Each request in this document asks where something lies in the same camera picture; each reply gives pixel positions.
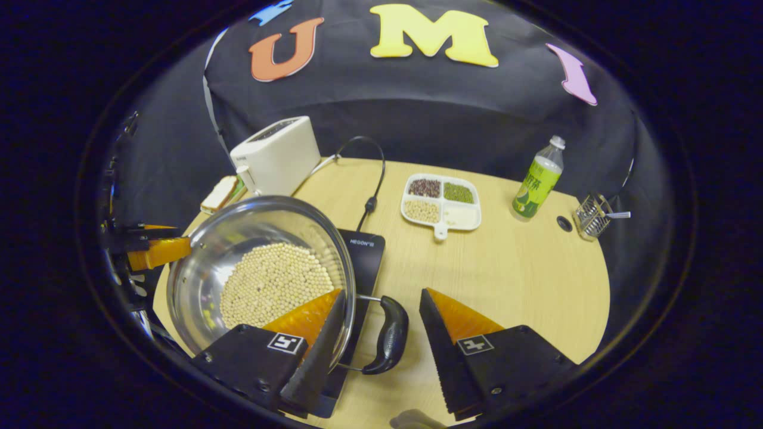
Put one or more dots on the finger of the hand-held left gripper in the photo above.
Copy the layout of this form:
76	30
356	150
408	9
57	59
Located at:
161	251
158	227

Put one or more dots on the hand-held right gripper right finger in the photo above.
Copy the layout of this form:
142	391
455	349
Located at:
450	357

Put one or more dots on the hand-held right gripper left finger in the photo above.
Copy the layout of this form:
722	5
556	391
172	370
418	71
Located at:
316	369

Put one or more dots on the black induction cooktop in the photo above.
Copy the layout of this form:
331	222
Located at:
366	256

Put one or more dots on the large heap of soybeans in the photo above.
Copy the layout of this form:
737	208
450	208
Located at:
274	283

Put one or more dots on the white toaster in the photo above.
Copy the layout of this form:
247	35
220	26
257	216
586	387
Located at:
277	158

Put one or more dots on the white divided dish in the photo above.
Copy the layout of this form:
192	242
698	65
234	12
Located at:
462	215

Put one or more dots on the small heap of soybeans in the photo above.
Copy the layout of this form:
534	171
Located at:
422	211

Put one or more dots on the pile of green mung beans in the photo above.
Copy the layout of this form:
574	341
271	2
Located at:
458	192

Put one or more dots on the pile of red beans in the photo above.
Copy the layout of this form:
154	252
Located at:
424	187

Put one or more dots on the green label drink bottle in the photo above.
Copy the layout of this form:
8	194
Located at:
536	182

